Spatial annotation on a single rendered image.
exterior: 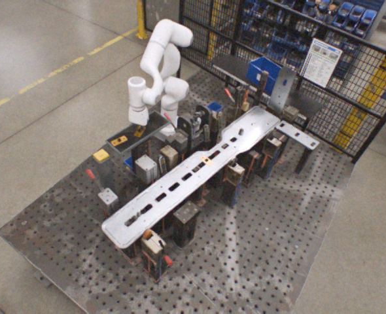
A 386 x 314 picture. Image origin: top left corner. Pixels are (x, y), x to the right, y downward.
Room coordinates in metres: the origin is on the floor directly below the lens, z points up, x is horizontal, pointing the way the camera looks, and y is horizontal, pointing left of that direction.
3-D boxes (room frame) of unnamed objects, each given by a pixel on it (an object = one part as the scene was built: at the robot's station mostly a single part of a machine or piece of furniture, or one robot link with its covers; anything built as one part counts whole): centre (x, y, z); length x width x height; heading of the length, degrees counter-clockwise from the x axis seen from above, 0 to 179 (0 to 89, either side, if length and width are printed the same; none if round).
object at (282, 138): (1.52, -0.58, 0.84); 0.11 x 0.10 x 0.28; 51
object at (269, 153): (1.40, -0.51, 0.87); 0.12 x 0.09 x 0.35; 51
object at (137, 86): (1.24, 0.30, 1.44); 0.09 x 0.08 x 0.13; 72
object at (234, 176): (1.15, -0.27, 0.87); 0.12 x 0.09 x 0.35; 51
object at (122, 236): (1.19, -0.09, 1.00); 1.38 x 0.22 x 0.02; 141
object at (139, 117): (1.24, 0.30, 1.30); 0.10 x 0.07 x 0.11; 76
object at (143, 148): (1.24, 0.31, 0.92); 0.10 x 0.08 x 0.45; 141
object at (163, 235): (0.88, 0.16, 0.84); 0.17 x 0.06 x 0.29; 51
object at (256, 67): (2.03, -0.52, 1.10); 0.30 x 0.17 x 0.13; 42
